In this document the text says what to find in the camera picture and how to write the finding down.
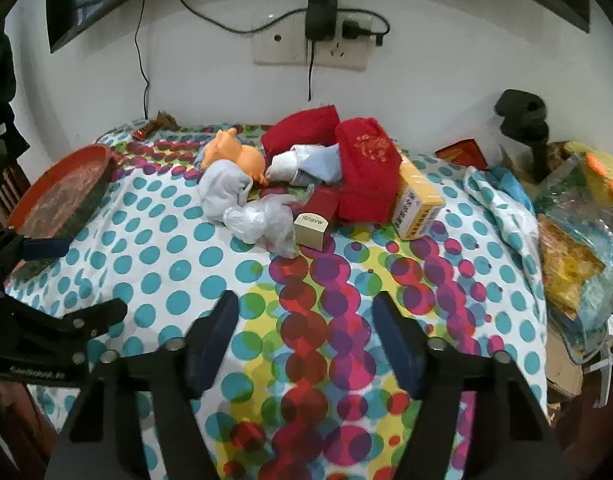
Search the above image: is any yellow plush toy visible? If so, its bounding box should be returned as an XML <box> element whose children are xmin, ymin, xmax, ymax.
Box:
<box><xmin>561</xmin><ymin>140</ymin><xmax>613</xmax><ymax>208</ymax></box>

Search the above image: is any light blue cloth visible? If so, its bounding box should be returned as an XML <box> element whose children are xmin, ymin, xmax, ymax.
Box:
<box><xmin>301</xmin><ymin>152</ymin><xmax>345</xmax><ymax>188</ymax></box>

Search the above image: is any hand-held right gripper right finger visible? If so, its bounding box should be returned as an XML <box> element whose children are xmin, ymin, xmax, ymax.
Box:
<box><xmin>373</xmin><ymin>291</ymin><xmax>570</xmax><ymax>480</ymax></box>

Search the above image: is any black adapter cable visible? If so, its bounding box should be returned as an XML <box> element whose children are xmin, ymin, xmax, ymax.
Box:
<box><xmin>306</xmin><ymin>40</ymin><xmax>317</xmax><ymax>102</ymax></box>

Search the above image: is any yellow carton box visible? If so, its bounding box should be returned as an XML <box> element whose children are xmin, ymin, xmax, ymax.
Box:
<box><xmin>391</xmin><ymin>152</ymin><xmax>446</xmax><ymax>241</ymax></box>

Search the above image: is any pale grey-blue sock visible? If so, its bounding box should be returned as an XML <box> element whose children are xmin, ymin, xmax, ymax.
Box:
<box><xmin>199</xmin><ymin>160</ymin><xmax>254</xmax><ymax>225</ymax></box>

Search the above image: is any orange toy pig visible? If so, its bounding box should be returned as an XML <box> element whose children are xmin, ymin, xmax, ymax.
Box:
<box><xmin>194</xmin><ymin>127</ymin><xmax>268</xmax><ymax>186</ymax></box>

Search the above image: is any black clamp stand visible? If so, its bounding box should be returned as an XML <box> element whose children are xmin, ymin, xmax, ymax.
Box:
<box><xmin>494</xmin><ymin>89</ymin><xmax>552</xmax><ymax>183</ymax></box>

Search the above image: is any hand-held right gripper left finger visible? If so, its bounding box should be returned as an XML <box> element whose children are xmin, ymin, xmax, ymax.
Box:
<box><xmin>44</xmin><ymin>290</ymin><xmax>240</xmax><ymax>480</ymax></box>

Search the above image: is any round red woven tray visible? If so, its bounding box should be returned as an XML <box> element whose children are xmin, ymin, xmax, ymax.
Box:
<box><xmin>5</xmin><ymin>144</ymin><xmax>116</xmax><ymax>281</ymax></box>

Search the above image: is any black curved wall cable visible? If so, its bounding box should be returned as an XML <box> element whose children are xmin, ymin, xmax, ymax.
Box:
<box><xmin>175</xmin><ymin>0</ymin><xmax>310</xmax><ymax>36</ymax></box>

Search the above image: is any small maroon and beige box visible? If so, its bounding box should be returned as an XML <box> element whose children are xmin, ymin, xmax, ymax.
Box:
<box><xmin>292</xmin><ymin>191</ymin><xmax>341</xmax><ymax>251</ymax></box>

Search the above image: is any plain red towel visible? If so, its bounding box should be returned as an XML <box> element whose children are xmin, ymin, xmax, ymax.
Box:
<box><xmin>260</xmin><ymin>104</ymin><xmax>341</xmax><ymax>158</ymax></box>

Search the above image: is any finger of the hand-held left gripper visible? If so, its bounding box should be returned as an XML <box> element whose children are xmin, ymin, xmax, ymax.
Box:
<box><xmin>0</xmin><ymin>229</ymin><xmax>72</xmax><ymax>267</ymax></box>
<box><xmin>16</xmin><ymin>299</ymin><xmax>128</xmax><ymax>365</ymax></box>

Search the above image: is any white wall socket plate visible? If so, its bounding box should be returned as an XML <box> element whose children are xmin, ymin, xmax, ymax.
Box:
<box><xmin>253</xmin><ymin>10</ymin><xmax>375</xmax><ymax>72</ymax></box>

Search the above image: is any brown cardboard box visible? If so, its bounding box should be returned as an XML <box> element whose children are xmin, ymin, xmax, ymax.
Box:
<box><xmin>499</xmin><ymin>142</ymin><xmax>540</xmax><ymax>181</ymax></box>

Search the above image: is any red embroidered towel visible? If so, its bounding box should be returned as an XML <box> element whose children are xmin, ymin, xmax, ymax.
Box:
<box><xmin>334</xmin><ymin>117</ymin><xmax>405</xmax><ymax>223</ymax></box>

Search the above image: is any black power adapter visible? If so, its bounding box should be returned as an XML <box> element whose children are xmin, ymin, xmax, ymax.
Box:
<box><xmin>306</xmin><ymin>0</ymin><xmax>337</xmax><ymax>42</ymax></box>

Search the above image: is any polka-dot cloth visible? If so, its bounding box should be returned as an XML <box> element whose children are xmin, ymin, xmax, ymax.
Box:
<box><xmin>1</xmin><ymin>119</ymin><xmax>550</xmax><ymax>480</ymax></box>

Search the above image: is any thin black cable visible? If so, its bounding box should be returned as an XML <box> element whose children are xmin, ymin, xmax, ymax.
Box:
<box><xmin>134</xmin><ymin>0</ymin><xmax>152</xmax><ymax>120</ymax></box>

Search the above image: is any white sock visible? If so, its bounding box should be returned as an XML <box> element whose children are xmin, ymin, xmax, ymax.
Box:
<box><xmin>266</xmin><ymin>144</ymin><xmax>332</xmax><ymax>183</ymax></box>

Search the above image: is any plastic bag of yellow bricks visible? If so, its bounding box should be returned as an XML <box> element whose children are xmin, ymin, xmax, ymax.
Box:
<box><xmin>534</xmin><ymin>152</ymin><xmax>613</xmax><ymax>361</ymax></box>

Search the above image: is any teal cloth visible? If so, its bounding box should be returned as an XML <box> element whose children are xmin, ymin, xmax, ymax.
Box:
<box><xmin>489</xmin><ymin>165</ymin><xmax>537</xmax><ymax>211</ymax></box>

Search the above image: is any red packet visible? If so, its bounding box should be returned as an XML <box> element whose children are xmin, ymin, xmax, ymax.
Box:
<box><xmin>434</xmin><ymin>139</ymin><xmax>487</xmax><ymax>168</ymax></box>

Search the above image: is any black plug with cable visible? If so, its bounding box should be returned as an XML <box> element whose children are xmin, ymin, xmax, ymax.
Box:
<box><xmin>341</xmin><ymin>14</ymin><xmax>391</xmax><ymax>48</ymax></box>

